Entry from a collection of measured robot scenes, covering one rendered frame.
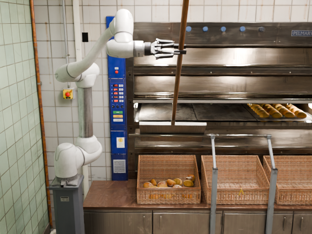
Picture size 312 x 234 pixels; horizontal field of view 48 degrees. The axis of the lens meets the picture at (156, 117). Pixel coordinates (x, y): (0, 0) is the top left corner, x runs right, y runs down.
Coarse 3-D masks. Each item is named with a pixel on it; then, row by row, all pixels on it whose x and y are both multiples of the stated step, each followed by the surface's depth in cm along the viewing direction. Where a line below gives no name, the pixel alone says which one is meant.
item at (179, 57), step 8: (184, 0) 164; (184, 8) 168; (184, 16) 173; (184, 24) 178; (184, 32) 185; (176, 72) 219; (176, 80) 227; (176, 88) 236; (176, 96) 246; (176, 104) 258
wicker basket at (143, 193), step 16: (144, 160) 343; (160, 160) 344; (176, 160) 343; (192, 160) 344; (160, 176) 344; (176, 176) 343; (144, 192) 303; (160, 192) 303; (176, 192) 325; (192, 192) 303
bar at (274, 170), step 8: (136, 136) 303; (144, 136) 303; (152, 136) 303; (160, 136) 303; (168, 136) 303; (176, 136) 303; (184, 136) 303; (192, 136) 302; (200, 136) 302; (208, 136) 302; (216, 136) 302; (224, 136) 302; (232, 136) 302; (240, 136) 302; (248, 136) 302; (256, 136) 301; (264, 136) 301; (272, 152) 295; (272, 160) 291; (216, 168) 288; (272, 168) 288; (216, 176) 287; (272, 176) 286; (216, 184) 289; (272, 184) 288; (216, 192) 291; (272, 192) 290; (272, 200) 292; (272, 208) 294; (272, 216) 296; (272, 224) 298
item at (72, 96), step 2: (64, 88) 326; (66, 88) 326; (68, 88) 326; (70, 88) 326; (72, 88) 326; (74, 88) 329; (64, 90) 324; (66, 90) 324; (68, 90) 324; (70, 90) 324; (72, 90) 324; (74, 90) 329; (64, 92) 325; (70, 92) 325; (72, 92) 325; (74, 92) 329; (64, 94) 325; (70, 94) 325; (72, 94) 325; (74, 94) 329; (64, 96) 326; (70, 96) 326; (72, 96) 326; (74, 96) 329; (64, 98) 326; (66, 98) 326; (68, 98) 326; (70, 98) 326; (72, 98) 326
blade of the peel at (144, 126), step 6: (144, 126) 291; (150, 126) 291; (156, 126) 291; (162, 126) 291; (168, 126) 291; (174, 126) 291; (180, 126) 290; (186, 126) 290; (192, 126) 290; (198, 126) 290; (204, 126) 290; (144, 132) 302; (150, 132) 302; (156, 132) 302; (162, 132) 302; (168, 132) 302; (174, 132) 302; (180, 132) 302; (186, 132) 302; (192, 132) 301; (198, 132) 301; (144, 138) 315; (150, 138) 315; (156, 138) 314; (162, 138) 314; (168, 138) 314; (174, 138) 314; (180, 138) 314; (186, 138) 314; (192, 138) 314; (198, 138) 313
